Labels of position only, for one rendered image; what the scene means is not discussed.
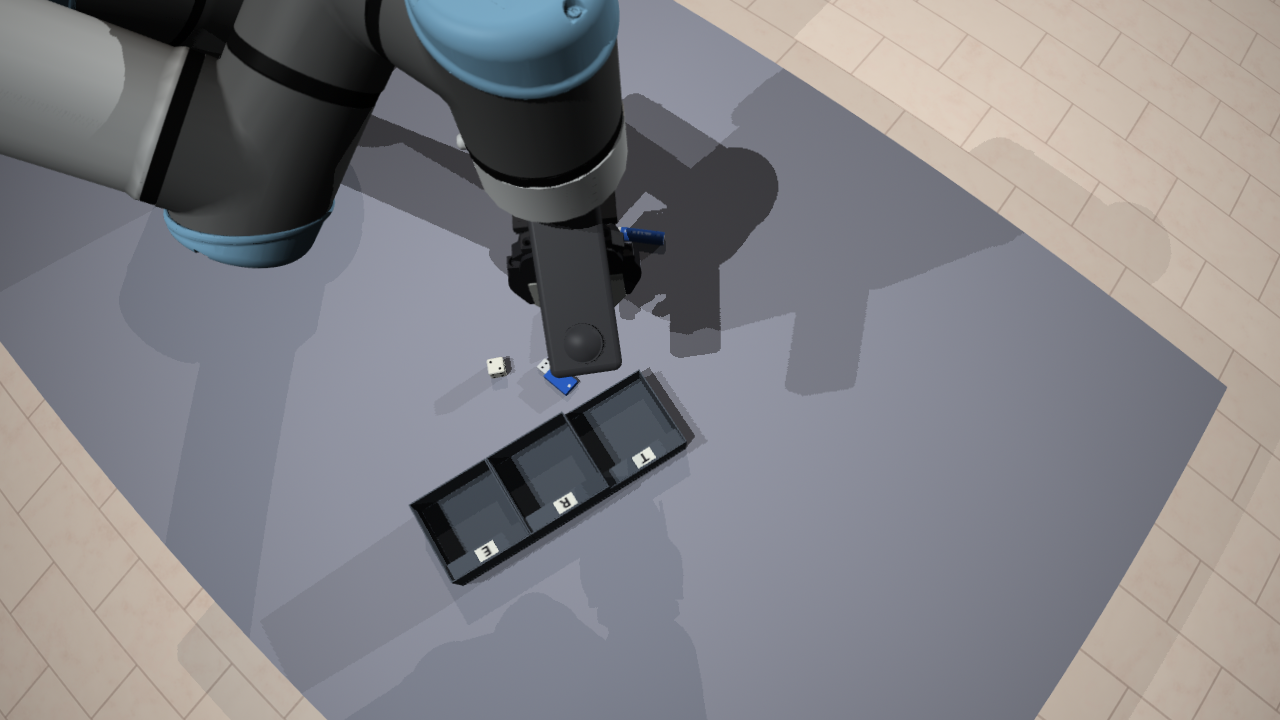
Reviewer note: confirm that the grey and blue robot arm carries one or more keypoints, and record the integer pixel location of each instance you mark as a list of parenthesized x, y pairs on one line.
[(245, 153)]

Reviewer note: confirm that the black rack of three bins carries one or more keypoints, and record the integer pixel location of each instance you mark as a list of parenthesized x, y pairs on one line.
[(625, 427)]

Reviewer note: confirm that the blue usb stick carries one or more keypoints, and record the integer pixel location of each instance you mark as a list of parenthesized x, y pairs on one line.
[(565, 385)]

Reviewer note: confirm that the blue battery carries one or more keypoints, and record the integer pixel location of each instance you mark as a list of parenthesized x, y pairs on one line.
[(642, 235)]

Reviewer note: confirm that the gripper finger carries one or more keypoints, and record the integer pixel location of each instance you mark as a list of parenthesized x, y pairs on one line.
[(525, 289), (624, 281)]

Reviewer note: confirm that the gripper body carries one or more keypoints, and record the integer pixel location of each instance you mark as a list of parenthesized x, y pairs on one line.
[(614, 240)]

